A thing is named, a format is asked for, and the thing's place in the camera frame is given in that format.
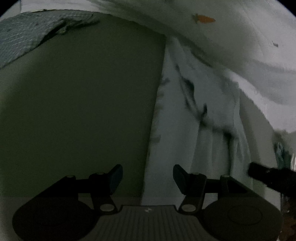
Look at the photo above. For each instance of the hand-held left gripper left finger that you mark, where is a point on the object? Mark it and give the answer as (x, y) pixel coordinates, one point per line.
(115, 179)

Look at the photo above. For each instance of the white carrot-print sheet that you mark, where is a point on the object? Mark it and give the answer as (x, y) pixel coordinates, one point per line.
(242, 41)

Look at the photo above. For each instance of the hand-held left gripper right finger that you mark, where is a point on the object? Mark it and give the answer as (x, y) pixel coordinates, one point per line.
(180, 179)

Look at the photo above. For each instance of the checkered shirt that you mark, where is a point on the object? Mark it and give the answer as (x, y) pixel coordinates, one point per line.
(20, 34)

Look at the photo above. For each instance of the white t-shirt with black print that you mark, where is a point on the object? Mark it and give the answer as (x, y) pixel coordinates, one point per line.
(180, 129)

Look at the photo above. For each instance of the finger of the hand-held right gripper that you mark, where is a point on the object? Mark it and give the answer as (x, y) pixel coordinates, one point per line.
(268, 175)

